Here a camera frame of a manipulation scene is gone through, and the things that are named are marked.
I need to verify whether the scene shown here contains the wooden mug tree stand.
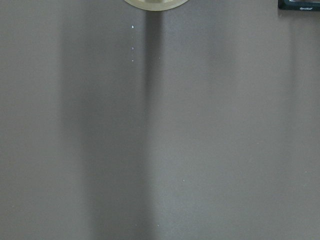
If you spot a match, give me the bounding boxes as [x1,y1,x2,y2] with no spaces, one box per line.
[125,0,188,12]

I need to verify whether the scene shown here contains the black glass rack tray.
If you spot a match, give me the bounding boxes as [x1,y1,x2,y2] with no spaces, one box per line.
[278,0,320,12]

